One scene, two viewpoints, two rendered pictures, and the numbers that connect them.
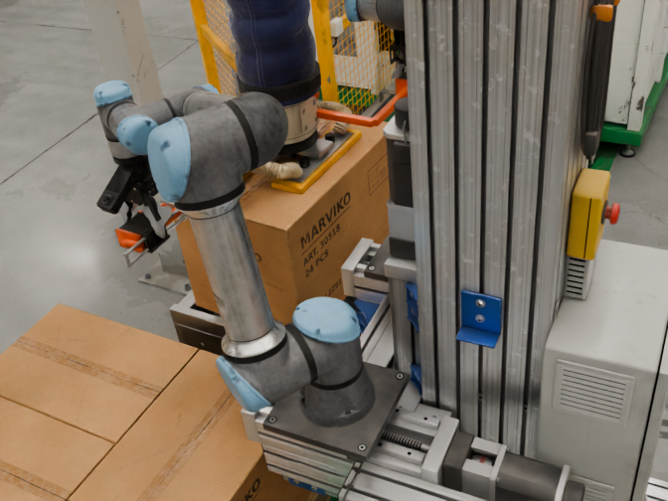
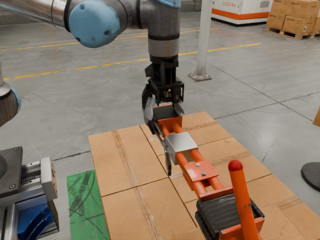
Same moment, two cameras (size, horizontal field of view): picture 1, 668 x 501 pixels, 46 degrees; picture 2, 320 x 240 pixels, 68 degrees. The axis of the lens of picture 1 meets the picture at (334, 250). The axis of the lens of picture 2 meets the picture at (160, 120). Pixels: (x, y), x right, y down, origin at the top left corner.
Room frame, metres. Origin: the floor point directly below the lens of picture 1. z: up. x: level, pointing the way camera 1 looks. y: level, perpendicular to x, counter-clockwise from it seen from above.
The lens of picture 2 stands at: (1.84, -0.06, 1.59)
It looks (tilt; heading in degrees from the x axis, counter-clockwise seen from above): 33 degrees down; 127
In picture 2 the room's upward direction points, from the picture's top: straight up
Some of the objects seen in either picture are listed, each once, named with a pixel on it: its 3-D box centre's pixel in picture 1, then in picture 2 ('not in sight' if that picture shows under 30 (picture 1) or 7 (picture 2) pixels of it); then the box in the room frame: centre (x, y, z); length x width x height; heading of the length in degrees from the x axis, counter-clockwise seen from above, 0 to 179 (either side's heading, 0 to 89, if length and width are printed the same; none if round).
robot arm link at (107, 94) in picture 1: (117, 110); (162, 11); (1.50, 0.41, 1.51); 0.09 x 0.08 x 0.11; 28
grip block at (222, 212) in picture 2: not in sight; (227, 216); (1.78, 0.23, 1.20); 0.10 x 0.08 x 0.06; 56
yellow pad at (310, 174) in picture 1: (317, 153); not in sight; (1.93, 0.01, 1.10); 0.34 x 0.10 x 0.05; 146
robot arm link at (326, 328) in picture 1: (325, 338); not in sight; (1.06, 0.04, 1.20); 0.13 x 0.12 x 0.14; 118
